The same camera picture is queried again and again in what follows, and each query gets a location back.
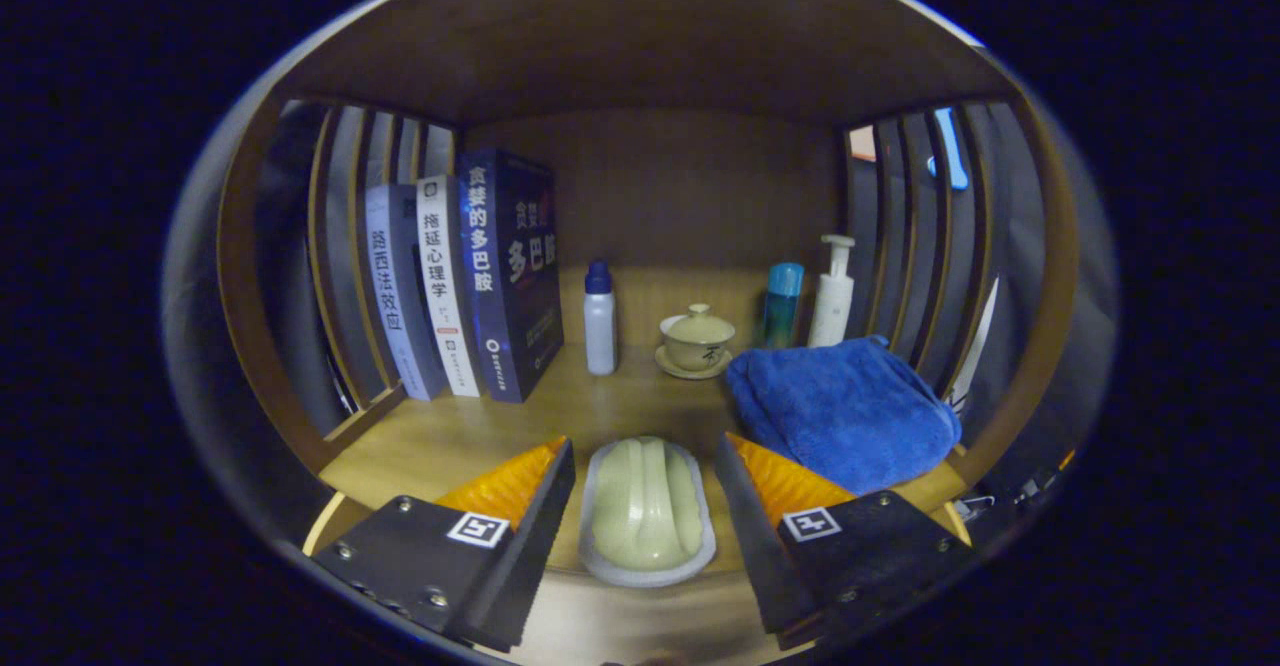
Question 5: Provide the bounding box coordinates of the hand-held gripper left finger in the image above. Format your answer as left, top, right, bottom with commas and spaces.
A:
310, 434, 578, 653

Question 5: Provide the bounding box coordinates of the beige lidded tea cup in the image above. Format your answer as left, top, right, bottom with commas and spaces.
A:
655, 303, 738, 381

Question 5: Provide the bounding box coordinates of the teal bottle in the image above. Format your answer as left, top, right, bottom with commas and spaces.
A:
762, 262, 805, 350

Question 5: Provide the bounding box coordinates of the black and orange device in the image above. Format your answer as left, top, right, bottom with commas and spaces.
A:
1010, 449, 1079, 507

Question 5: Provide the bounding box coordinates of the white book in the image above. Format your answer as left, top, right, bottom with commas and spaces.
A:
415, 174, 483, 398

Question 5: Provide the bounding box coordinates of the folded blue towel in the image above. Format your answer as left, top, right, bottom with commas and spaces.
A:
724, 335, 963, 496

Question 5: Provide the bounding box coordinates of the white bottle with blue cap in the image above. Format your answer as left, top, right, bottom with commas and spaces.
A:
584, 259, 618, 377

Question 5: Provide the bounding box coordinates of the wooden countertop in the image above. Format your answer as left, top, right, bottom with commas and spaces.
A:
318, 266, 971, 577

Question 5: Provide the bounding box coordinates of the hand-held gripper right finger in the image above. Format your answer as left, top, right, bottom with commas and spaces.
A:
712, 431, 976, 652

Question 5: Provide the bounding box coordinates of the light purple book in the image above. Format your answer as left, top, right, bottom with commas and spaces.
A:
363, 183, 448, 402

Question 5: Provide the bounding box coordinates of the pale green handled brush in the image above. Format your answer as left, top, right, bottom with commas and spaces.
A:
580, 435, 718, 588

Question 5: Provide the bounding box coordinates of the dark blue book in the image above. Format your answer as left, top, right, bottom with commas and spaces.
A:
458, 148, 565, 404

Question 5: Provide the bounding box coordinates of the white pump bottle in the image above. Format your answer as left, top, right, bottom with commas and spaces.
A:
807, 234, 857, 349

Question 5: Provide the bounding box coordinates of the wooden cabinet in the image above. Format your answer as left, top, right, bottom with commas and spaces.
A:
215, 0, 1081, 666

